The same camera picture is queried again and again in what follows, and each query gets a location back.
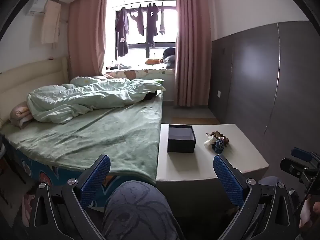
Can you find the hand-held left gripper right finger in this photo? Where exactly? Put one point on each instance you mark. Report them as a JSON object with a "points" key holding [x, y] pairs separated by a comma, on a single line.
{"points": [[228, 180]]}

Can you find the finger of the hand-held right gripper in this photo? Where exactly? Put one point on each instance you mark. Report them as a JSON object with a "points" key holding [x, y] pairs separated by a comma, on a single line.
{"points": [[301, 153], [290, 166]]}

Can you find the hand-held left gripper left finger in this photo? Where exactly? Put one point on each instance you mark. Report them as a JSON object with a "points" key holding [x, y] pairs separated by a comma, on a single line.
{"points": [[97, 177]]}

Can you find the pile of bead jewelry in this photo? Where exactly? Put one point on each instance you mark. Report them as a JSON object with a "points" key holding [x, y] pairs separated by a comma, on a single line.
{"points": [[218, 145]]}

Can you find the black jewelry box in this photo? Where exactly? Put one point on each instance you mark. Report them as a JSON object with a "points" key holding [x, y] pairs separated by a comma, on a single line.
{"points": [[181, 147]]}

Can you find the person's right hand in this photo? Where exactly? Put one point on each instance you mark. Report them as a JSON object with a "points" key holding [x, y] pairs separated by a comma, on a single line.
{"points": [[308, 215]]}

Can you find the bed with green sheet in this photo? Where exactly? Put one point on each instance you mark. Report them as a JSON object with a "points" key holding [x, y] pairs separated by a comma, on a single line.
{"points": [[87, 140]]}

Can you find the white low table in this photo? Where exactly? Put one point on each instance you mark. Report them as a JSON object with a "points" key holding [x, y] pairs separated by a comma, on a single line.
{"points": [[190, 165]]}

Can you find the person's left leg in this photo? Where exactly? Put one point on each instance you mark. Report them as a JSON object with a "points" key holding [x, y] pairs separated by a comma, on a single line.
{"points": [[140, 210]]}

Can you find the flattened cardboard sheet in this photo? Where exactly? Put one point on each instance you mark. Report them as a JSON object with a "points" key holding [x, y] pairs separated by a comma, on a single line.
{"points": [[200, 120]]}

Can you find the light green duvet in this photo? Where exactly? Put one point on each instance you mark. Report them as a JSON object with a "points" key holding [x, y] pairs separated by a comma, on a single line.
{"points": [[82, 100]]}

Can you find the dark grey wardrobe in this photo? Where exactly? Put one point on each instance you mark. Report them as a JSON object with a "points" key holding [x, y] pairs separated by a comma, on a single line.
{"points": [[250, 80]]}

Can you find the pink folded blanket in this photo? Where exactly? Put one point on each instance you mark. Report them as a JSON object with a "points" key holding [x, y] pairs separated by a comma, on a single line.
{"points": [[20, 112]]}

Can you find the printed window seat cushion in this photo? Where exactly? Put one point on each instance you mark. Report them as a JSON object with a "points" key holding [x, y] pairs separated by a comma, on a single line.
{"points": [[135, 73]]}

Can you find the beige padded headboard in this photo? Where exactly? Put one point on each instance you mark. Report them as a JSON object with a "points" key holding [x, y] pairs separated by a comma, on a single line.
{"points": [[30, 77]]}

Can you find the orange plush item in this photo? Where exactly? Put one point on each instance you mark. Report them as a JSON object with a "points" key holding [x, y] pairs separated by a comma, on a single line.
{"points": [[153, 61]]}

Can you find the dark blue pillow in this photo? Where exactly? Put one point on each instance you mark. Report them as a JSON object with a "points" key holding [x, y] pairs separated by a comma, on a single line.
{"points": [[170, 56]]}

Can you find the pink curtain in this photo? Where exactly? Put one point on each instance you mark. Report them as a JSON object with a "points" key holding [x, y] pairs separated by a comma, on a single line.
{"points": [[85, 35], [192, 42]]}

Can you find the dark hanging shirt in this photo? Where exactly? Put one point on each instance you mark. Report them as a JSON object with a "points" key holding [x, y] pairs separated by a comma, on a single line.
{"points": [[122, 30]]}

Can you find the dark hanging garment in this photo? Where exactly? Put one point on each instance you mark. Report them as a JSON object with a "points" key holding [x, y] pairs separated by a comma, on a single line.
{"points": [[152, 22], [140, 22], [162, 20]]}

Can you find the beige hanging towel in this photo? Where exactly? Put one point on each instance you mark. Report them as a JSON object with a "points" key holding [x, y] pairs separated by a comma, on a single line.
{"points": [[51, 22]]}

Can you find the white air conditioner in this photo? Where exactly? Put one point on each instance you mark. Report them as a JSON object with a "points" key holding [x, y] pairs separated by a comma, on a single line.
{"points": [[36, 6]]}

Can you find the window with dark frame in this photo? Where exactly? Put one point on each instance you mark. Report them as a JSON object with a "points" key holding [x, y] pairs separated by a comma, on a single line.
{"points": [[135, 47]]}

